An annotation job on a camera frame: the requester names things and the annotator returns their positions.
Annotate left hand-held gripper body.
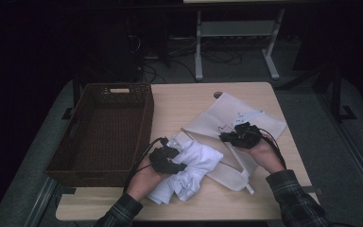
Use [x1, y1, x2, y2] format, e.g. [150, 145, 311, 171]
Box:
[148, 136, 184, 175]

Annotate black floor cables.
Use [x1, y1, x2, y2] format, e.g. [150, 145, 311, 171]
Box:
[126, 34, 244, 84]

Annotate white metal frame table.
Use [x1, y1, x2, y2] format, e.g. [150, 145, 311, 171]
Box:
[182, 0, 286, 81]

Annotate white shirt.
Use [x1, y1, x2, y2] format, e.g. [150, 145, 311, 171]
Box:
[147, 131, 224, 205]

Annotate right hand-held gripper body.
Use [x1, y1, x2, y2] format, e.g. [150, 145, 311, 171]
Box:
[231, 110, 265, 149]

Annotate white mesh laundry bag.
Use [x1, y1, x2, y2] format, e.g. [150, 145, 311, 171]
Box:
[181, 92, 287, 195]

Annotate person's left hand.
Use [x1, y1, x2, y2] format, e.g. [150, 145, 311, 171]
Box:
[126, 157, 169, 201]

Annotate person's right hand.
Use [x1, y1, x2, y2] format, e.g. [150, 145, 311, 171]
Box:
[244, 138, 286, 174]

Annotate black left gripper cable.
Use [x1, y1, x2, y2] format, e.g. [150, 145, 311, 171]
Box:
[123, 136, 168, 193]

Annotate brown woven basket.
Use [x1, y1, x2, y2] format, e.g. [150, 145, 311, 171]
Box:
[43, 82, 155, 188]

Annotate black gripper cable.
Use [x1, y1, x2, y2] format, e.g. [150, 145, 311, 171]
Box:
[123, 136, 168, 193]
[258, 127, 287, 169]

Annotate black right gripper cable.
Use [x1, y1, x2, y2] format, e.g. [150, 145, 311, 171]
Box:
[258, 127, 287, 169]

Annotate aluminium floor rail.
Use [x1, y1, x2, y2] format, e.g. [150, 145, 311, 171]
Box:
[315, 91, 363, 212]
[23, 176, 60, 227]

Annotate black metal stand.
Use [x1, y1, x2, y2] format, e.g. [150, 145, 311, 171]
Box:
[277, 62, 357, 123]

